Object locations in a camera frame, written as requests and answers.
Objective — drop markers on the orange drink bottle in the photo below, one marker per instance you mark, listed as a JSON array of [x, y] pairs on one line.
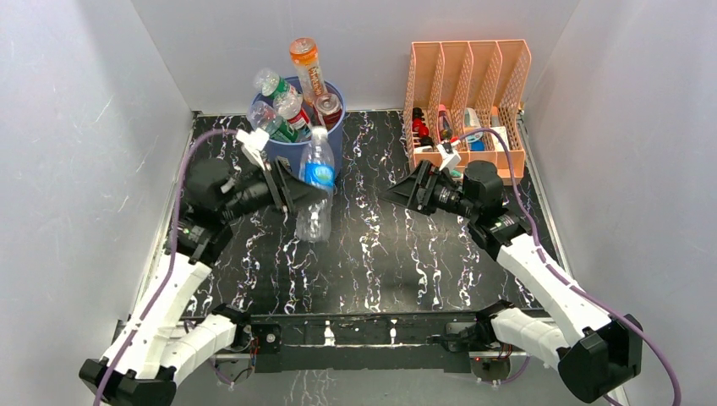
[[304, 53]]

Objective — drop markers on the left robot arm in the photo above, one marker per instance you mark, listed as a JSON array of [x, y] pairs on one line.
[[168, 302]]

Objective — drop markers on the white box in organizer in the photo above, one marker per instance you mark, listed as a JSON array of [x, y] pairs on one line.
[[501, 139]]

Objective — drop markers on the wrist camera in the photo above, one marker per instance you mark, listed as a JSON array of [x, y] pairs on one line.
[[253, 144], [450, 156]]

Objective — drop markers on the brown tea bottle red label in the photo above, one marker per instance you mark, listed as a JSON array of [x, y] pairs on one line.
[[328, 107]]

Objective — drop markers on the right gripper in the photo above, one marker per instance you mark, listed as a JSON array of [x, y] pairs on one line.
[[424, 189]]

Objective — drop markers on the dark bottle in organizer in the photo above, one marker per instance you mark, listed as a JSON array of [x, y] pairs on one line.
[[444, 128]]

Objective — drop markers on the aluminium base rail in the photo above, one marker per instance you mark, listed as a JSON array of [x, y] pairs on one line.
[[379, 341]]

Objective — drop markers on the dark green label clear bottle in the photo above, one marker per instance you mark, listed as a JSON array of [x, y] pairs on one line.
[[263, 116]]

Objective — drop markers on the red blue label clear bottle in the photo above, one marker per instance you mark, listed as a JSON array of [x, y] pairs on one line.
[[290, 106]]

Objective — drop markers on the orange plastic file organizer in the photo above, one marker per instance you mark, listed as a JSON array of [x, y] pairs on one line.
[[481, 84]]

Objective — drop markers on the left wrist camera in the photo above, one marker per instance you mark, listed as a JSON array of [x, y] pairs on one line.
[[253, 144]]

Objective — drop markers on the red black items in organizer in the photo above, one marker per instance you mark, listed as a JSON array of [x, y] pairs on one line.
[[422, 141]]

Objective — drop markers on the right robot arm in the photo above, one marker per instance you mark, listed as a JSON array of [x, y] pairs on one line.
[[560, 302]]

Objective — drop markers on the blue plastic bin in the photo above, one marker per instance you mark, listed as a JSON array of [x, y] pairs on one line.
[[291, 153]]

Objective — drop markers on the blue label water bottle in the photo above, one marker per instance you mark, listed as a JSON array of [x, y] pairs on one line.
[[317, 168]]

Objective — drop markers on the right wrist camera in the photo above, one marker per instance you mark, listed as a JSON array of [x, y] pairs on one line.
[[450, 156]]

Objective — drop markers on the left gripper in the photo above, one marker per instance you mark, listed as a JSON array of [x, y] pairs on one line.
[[290, 190]]

